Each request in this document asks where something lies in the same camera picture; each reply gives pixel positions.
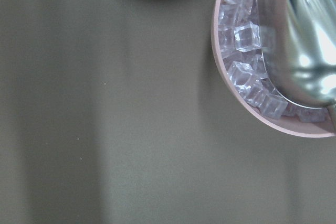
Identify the pink bowl with ice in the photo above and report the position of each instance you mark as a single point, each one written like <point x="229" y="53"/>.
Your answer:
<point x="238" y="54"/>

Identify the metal scoop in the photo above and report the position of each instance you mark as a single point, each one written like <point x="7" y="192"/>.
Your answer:
<point x="298" y="45"/>

